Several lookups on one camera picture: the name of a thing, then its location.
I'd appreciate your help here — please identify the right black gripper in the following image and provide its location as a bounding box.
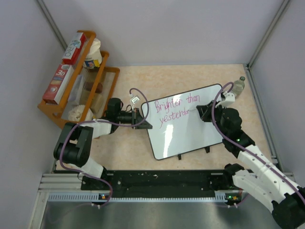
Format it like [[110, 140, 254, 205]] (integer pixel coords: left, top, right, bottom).
[[197, 100, 228, 138]]

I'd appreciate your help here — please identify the white crumpled bag lower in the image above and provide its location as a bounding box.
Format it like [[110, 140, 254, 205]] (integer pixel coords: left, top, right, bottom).
[[68, 105, 93, 122]]

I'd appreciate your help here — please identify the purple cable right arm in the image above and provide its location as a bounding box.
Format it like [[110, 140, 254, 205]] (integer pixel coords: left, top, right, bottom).
[[211, 82, 305, 208]]

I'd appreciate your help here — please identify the red 3D toothpaste box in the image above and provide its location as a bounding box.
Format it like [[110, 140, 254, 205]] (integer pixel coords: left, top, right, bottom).
[[42, 64, 74, 104]]

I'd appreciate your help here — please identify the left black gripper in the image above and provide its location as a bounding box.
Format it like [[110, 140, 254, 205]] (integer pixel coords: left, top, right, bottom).
[[116, 108, 152, 130]]

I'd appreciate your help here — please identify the orange wooden shelf rack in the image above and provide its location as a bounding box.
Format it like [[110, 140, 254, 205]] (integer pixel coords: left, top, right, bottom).
[[38, 31, 120, 128]]

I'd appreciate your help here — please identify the clear plastic box on shelf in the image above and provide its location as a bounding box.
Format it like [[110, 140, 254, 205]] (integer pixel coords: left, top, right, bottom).
[[68, 74, 85, 105]]

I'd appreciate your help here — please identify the red white toothpaste box upper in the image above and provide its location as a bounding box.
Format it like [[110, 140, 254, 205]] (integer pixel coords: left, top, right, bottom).
[[62, 32, 86, 65]]

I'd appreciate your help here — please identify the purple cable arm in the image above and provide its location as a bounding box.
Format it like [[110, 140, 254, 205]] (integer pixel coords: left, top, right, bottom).
[[59, 87, 151, 208], [211, 82, 305, 208]]

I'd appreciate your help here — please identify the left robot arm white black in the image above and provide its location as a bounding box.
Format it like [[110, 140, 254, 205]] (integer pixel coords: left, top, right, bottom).
[[53, 98, 153, 189]]

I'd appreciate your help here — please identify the white whiteboard black frame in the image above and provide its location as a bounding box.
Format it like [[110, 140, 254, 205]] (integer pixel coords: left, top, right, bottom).
[[141, 84, 222, 160]]

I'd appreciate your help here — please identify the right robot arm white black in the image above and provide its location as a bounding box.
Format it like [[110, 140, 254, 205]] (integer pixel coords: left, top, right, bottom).
[[196, 102, 305, 229]]

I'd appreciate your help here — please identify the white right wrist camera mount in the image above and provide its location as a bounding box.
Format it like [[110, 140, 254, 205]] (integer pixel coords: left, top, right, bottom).
[[215, 91, 235, 108]]

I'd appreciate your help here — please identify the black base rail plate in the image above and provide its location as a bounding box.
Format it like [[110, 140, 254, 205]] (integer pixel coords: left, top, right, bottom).
[[81, 170, 242, 199]]

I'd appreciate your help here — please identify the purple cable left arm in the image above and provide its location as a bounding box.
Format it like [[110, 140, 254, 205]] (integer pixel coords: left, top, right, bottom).
[[59, 87, 151, 208]]

